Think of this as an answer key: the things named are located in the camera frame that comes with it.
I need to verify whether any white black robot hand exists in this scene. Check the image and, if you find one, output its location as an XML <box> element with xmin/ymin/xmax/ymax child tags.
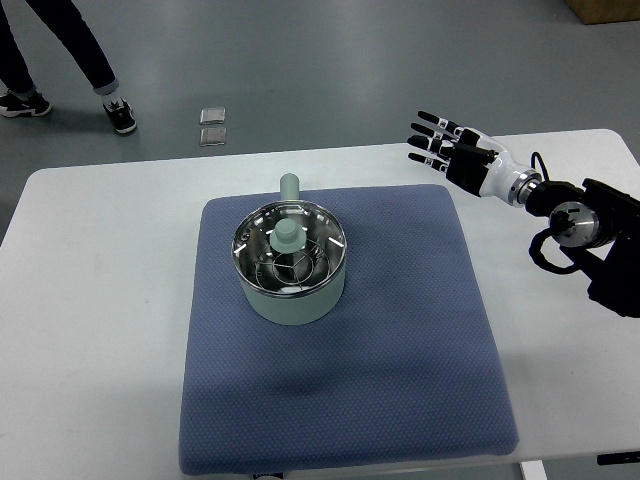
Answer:
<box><xmin>408</xmin><ymin>111</ymin><xmax>544</xmax><ymax>207</ymax></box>

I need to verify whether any glass lid green knob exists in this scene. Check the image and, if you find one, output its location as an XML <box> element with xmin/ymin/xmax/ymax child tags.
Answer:
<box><xmin>231</xmin><ymin>200</ymin><xmax>347</xmax><ymax>299</ymax></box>

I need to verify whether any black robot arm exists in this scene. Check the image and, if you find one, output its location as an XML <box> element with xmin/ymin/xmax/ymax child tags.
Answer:
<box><xmin>525</xmin><ymin>178</ymin><xmax>639</xmax><ymax>318</ymax></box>

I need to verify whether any green steel pot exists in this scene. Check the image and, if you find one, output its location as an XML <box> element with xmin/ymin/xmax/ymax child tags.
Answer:
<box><xmin>239</xmin><ymin>173</ymin><xmax>345</xmax><ymax>326</ymax></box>

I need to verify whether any cardboard box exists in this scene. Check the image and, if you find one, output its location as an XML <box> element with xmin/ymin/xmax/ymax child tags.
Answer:
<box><xmin>565</xmin><ymin>0</ymin><xmax>639</xmax><ymax>25</ymax></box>

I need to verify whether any blue textured mat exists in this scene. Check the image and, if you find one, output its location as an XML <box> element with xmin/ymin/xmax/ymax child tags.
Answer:
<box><xmin>179</xmin><ymin>185</ymin><xmax>518</xmax><ymax>475</ymax></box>

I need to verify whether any lower metal floor plate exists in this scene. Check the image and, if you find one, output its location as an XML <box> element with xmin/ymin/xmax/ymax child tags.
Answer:
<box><xmin>199</xmin><ymin>126</ymin><xmax>227</xmax><ymax>146</ymax></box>

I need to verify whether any metal floor plate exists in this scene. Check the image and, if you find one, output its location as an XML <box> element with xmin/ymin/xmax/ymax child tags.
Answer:
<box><xmin>199</xmin><ymin>107</ymin><xmax>226</xmax><ymax>125</ymax></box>
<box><xmin>199</xmin><ymin>126</ymin><xmax>227</xmax><ymax>146</ymax></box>

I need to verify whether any upper metal floor plate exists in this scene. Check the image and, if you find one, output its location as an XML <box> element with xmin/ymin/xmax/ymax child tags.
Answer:
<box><xmin>199</xmin><ymin>107</ymin><xmax>226</xmax><ymax>125</ymax></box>

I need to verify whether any white table leg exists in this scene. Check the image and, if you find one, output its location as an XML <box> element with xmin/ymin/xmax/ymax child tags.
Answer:
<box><xmin>519</xmin><ymin>460</ymin><xmax>548</xmax><ymax>480</ymax></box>

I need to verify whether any person right leg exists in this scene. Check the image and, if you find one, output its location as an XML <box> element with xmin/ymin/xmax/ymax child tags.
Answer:
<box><xmin>27</xmin><ymin>0</ymin><xmax>137</xmax><ymax>135</ymax></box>

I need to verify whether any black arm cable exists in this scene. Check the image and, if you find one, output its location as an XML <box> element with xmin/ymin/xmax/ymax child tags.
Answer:
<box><xmin>528</xmin><ymin>151</ymin><xmax>581</xmax><ymax>274</ymax></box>

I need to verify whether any wire steaming rack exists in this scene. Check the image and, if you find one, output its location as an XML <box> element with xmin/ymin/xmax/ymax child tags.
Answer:
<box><xmin>254</xmin><ymin>242</ymin><xmax>330</xmax><ymax>294</ymax></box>

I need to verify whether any black table bracket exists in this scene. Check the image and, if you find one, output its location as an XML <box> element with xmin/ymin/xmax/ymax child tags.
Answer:
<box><xmin>597</xmin><ymin>451</ymin><xmax>640</xmax><ymax>466</ymax></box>

